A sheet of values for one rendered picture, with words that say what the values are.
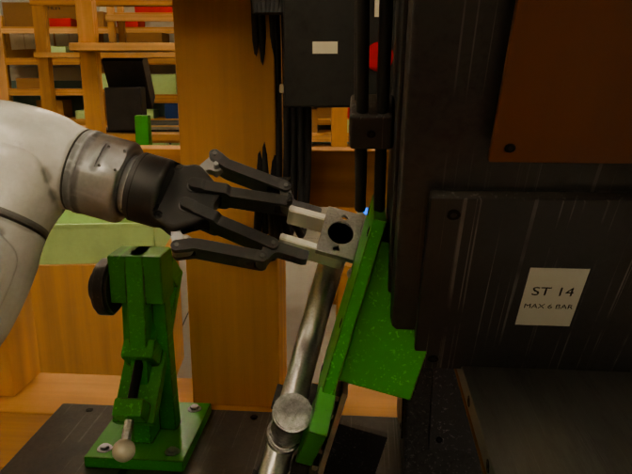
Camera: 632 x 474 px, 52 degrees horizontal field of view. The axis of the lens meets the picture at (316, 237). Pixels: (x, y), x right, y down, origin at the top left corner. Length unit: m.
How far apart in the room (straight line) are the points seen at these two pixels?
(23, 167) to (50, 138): 0.04
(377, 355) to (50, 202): 0.36
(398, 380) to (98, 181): 0.35
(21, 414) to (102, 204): 0.52
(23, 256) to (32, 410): 0.47
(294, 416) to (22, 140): 0.38
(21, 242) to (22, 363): 0.52
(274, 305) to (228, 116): 0.29
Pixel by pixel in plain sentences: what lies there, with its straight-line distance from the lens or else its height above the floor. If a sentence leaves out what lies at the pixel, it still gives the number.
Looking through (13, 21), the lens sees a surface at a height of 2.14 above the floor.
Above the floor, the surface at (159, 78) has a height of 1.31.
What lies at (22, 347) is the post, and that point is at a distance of 1.19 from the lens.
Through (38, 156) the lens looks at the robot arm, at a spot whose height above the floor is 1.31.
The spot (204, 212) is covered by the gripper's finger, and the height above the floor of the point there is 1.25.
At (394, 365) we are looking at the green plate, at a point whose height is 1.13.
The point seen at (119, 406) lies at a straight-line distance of 0.86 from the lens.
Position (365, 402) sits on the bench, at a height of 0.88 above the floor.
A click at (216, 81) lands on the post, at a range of 0.93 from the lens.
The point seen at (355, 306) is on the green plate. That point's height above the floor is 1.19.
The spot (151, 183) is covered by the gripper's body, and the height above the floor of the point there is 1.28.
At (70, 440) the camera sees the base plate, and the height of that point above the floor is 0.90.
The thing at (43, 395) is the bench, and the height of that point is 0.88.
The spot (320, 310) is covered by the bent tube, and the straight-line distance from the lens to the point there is 0.76.
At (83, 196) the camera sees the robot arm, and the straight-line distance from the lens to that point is 0.70.
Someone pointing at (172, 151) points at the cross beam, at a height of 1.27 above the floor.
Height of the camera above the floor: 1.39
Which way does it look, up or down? 14 degrees down
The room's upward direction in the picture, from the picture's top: straight up
